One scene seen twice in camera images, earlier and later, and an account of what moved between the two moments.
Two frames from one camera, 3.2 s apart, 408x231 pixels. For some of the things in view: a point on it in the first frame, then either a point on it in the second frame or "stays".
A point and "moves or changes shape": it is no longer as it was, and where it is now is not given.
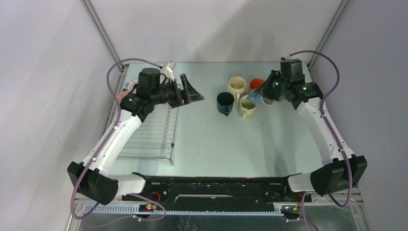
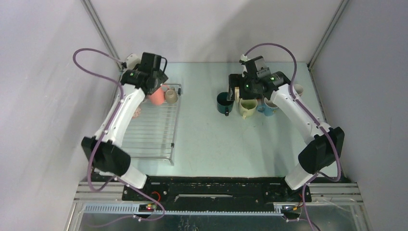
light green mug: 246,108 stays
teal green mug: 225,101 stays
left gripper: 187,95 → 161,78
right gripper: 264,90 → 237,80
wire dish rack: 155,138 stays
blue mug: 258,98 moves or changes shape
